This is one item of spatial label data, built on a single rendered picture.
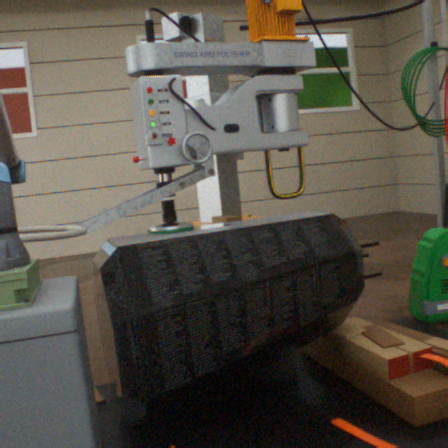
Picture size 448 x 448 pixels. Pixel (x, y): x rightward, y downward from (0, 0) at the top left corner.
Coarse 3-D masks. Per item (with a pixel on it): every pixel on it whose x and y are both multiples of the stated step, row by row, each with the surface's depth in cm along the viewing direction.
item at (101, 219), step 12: (204, 168) 251; (180, 180) 246; (192, 180) 249; (156, 192) 242; (168, 192) 244; (120, 204) 246; (132, 204) 238; (144, 204) 240; (96, 216) 242; (108, 216) 233; (120, 216) 236; (96, 228) 232
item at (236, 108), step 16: (256, 80) 255; (272, 80) 258; (288, 80) 262; (176, 96) 236; (224, 96) 263; (240, 96) 252; (256, 96) 269; (192, 112) 243; (208, 112) 246; (224, 112) 249; (240, 112) 252; (192, 128) 243; (208, 128) 246; (224, 128) 249; (240, 128) 253; (256, 128) 258; (208, 144) 247; (224, 144) 250; (240, 144) 253; (256, 144) 257; (272, 144) 260; (288, 144) 264; (304, 144) 269; (208, 160) 249; (208, 176) 249
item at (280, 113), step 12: (264, 96) 268; (276, 96) 263; (288, 96) 263; (264, 108) 268; (276, 108) 263; (288, 108) 263; (264, 120) 270; (276, 120) 264; (288, 120) 264; (276, 132) 266
